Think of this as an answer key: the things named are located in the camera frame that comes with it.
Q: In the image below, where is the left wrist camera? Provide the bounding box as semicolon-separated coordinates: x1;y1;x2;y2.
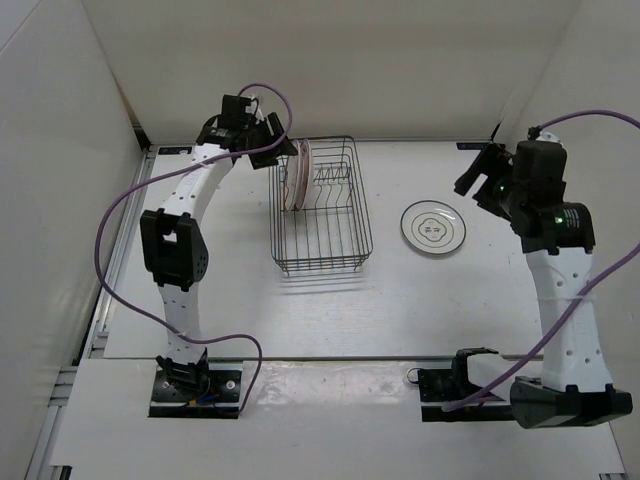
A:
217;95;263;131

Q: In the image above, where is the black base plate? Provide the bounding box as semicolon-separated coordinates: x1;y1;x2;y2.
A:
148;362;243;419
406;367;514;423

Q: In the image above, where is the table label sticker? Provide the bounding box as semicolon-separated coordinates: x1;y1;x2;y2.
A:
157;146;192;155
456;142;486;151

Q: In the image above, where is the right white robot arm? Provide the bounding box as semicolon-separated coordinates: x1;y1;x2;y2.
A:
441;140;638;429

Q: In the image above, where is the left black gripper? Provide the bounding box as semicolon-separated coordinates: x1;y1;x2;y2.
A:
239;112;297;170

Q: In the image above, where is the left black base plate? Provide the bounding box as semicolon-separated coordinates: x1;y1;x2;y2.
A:
148;362;243;419

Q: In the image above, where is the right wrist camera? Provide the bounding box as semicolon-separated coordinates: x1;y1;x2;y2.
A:
512;127;567;205

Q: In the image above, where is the left table label sticker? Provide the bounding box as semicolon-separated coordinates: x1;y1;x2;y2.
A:
157;146;192;155

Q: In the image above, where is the white plate with dark rim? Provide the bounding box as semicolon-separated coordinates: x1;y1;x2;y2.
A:
400;200;467;257

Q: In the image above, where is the metal wire dish rack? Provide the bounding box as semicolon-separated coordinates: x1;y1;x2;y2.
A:
269;135;374;275

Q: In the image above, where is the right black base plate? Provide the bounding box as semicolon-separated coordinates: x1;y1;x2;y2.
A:
406;367;514;423

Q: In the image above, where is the right table label sticker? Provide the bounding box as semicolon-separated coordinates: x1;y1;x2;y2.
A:
456;142;486;151

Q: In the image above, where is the pink patterned plate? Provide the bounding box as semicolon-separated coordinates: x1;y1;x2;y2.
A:
284;140;302;212
294;139;313;211

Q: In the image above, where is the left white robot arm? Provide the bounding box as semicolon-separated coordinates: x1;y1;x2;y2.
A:
140;112;284;401

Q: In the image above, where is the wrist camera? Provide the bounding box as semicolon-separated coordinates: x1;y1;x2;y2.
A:
217;95;263;131
512;127;567;205

